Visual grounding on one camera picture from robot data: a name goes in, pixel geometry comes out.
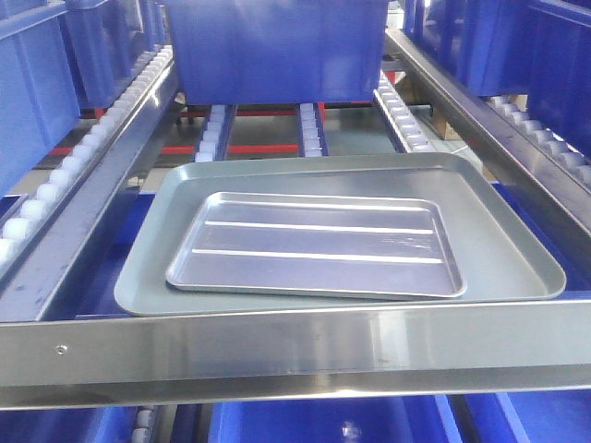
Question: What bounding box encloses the red metal frame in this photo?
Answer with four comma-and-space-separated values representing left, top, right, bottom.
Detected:
45, 108, 301, 158

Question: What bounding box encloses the blue bin rear centre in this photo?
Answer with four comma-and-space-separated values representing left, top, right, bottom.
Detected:
163, 1, 388, 105

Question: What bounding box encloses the steel front shelf beam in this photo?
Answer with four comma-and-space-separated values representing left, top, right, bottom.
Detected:
1, 299, 590, 410

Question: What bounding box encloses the large grey plastic tray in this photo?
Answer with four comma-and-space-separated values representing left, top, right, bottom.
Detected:
115, 153, 566, 316

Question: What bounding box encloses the silver ribbed metal tray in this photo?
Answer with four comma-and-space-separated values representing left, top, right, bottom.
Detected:
166, 192, 466, 300

